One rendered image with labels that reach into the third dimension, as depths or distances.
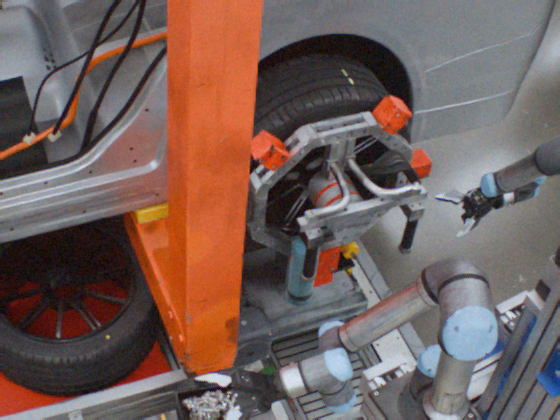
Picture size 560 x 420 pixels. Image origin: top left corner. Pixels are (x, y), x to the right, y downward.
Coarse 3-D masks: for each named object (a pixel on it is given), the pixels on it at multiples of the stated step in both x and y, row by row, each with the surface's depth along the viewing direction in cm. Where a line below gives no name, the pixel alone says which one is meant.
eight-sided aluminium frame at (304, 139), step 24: (336, 120) 274; (360, 120) 277; (288, 144) 272; (312, 144) 270; (384, 144) 283; (408, 144) 292; (264, 168) 276; (288, 168) 273; (264, 192) 276; (264, 216) 285; (264, 240) 294; (288, 240) 306; (336, 240) 310
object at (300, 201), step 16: (368, 144) 297; (304, 160) 291; (368, 160) 306; (288, 176) 293; (304, 176) 303; (352, 176) 319; (384, 176) 309; (272, 192) 321; (288, 192) 298; (304, 192) 302; (368, 192) 313; (272, 208) 313; (288, 208) 306; (304, 208) 319; (272, 224) 304; (288, 224) 310
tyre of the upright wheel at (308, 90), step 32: (288, 64) 283; (320, 64) 283; (352, 64) 291; (256, 96) 279; (288, 96) 274; (320, 96) 273; (352, 96) 275; (384, 96) 285; (256, 128) 274; (288, 128) 273
